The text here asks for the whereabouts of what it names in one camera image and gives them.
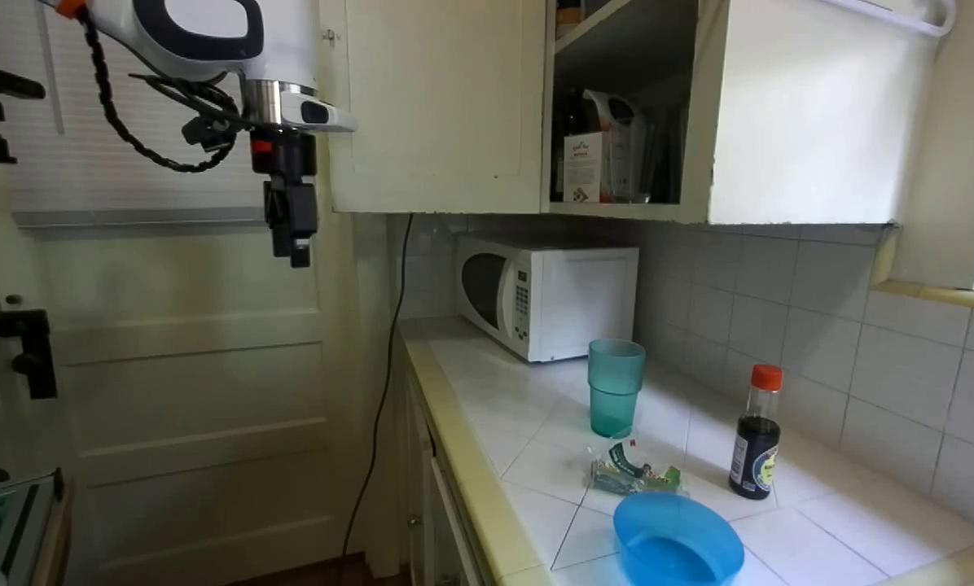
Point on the white microwave oven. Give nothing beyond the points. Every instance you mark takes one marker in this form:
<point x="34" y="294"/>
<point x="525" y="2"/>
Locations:
<point x="570" y="304"/>

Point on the crushed clear plastic wrapper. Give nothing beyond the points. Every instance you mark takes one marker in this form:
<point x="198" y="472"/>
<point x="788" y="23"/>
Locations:
<point x="628" y="472"/>

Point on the soy sauce bottle red cap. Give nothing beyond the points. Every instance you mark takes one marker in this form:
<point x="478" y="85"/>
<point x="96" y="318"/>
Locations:
<point x="754" y="443"/>

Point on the cream wall cabinet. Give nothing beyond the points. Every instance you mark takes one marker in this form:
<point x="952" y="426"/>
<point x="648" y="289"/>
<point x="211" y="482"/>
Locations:
<point x="813" y="119"/>

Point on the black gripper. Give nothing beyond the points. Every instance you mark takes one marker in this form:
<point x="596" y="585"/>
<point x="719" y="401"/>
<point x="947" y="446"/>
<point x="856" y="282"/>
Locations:
<point x="292" y="195"/>

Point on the blue plastic bowl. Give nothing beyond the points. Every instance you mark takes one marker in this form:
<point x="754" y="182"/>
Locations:
<point x="676" y="540"/>

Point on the black bracket mount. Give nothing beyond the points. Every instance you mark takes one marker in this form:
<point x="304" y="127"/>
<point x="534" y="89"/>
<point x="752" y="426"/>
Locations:
<point x="34" y="359"/>

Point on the cream cabinet door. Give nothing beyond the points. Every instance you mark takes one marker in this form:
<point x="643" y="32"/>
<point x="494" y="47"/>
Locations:
<point x="440" y="108"/>

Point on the white labelled box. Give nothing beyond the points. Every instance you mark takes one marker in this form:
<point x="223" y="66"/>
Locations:
<point x="585" y="166"/>

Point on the cream base cabinet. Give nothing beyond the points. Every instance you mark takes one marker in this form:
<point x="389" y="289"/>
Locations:
<point x="440" y="531"/>

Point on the white panel door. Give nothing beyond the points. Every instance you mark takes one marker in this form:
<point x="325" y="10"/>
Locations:
<point x="204" y="410"/>

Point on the teal plastic cup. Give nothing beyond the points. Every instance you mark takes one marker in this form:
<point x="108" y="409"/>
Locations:
<point x="616" y="392"/>

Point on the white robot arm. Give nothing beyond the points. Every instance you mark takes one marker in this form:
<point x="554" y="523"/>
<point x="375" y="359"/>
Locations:
<point x="180" y="32"/>

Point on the dark screen grey frame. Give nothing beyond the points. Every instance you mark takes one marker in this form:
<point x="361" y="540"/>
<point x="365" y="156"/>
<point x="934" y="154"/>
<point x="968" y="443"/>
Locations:
<point x="18" y="524"/>

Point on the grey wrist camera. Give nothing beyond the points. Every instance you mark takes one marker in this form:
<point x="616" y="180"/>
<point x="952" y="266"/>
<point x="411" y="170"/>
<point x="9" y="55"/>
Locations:
<point x="318" y="111"/>

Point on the white curved bar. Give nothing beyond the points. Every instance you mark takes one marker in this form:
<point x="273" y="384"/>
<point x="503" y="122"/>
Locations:
<point x="921" y="16"/>

